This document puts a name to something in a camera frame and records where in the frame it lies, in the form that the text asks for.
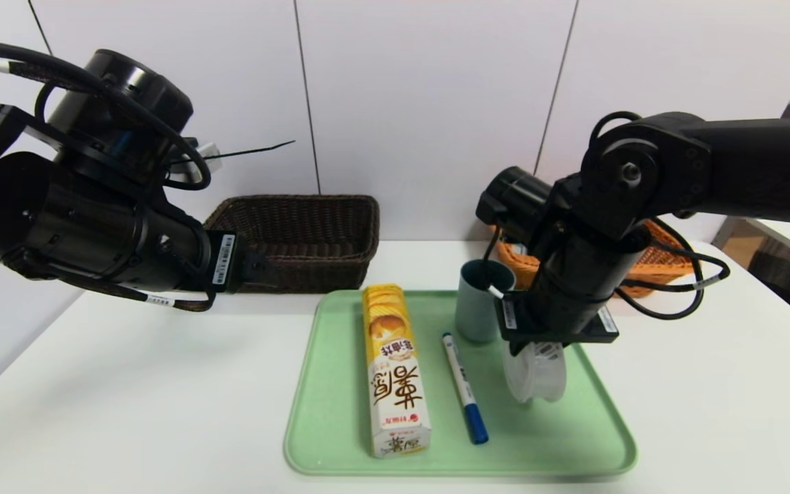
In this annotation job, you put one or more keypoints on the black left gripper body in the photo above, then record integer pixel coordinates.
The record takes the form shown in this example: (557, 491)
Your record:
(225, 260)

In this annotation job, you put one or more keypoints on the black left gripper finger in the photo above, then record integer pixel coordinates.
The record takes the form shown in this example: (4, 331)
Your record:
(261, 271)

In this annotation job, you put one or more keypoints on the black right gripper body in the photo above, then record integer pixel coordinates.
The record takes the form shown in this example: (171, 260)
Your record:
(554, 330)

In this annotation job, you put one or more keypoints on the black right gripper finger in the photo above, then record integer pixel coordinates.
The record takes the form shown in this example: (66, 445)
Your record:
(517, 348)

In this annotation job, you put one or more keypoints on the clear tape roll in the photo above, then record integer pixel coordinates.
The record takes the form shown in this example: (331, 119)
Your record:
(535, 377)

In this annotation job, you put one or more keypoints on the blue-grey plastic cup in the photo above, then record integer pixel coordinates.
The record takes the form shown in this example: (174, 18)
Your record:
(474, 309)

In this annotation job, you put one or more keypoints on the white marker with blue cap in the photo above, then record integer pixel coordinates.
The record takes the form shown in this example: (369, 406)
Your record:
(465, 391)

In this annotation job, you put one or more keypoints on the yellow potato chips box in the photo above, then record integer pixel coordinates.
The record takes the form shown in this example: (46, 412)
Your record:
(395, 384)

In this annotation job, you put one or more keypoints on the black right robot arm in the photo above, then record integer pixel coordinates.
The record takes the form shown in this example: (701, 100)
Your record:
(745, 165)

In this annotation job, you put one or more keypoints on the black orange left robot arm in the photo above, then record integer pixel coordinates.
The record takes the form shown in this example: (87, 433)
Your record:
(59, 219)

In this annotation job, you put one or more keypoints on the dark brown wicker basket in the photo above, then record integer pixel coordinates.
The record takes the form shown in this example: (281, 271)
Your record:
(319, 240)

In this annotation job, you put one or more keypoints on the orange wicker basket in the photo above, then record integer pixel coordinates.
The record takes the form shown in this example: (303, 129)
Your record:
(655, 264)

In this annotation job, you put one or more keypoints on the light green plastic tray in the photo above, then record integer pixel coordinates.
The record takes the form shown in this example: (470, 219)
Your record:
(546, 432)

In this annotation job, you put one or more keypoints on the black zip tie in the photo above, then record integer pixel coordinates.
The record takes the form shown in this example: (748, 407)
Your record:
(258, 148)

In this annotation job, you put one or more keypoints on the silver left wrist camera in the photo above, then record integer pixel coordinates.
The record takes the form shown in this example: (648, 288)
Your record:
(206, 152)

